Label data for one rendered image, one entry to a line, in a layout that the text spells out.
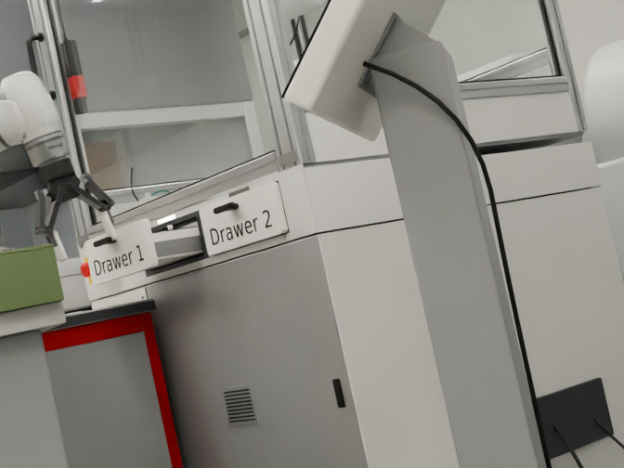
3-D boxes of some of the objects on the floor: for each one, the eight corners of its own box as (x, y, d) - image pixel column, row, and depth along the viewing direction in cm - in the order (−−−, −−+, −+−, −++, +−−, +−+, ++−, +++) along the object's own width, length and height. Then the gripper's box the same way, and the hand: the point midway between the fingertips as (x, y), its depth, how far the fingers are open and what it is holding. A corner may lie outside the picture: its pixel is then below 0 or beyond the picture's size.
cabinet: (405, 624, 231) (318, 231, 236) (149, 594, 311) (87, 301, 316) (679, 495, 291) (605, 184, 296) (405, 498, 371) (350, 253, 376)
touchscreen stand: (342, 758, 170) (197, 84, 177) (394, 654, 214) (276, 116, 220) (692, 714, 159) (523, -6, 165) (670, 613, 203) (538, 47, 209)
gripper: (11, 175, 251) (49, 266, 253) (106, 142, 267) (141, 229, 268) (-3, 182, 257) (35, 272, 258) (91, 149, 272) (125, 235, 274)
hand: (87, 245), depth 263 cm, fingers open, 13 cm apart
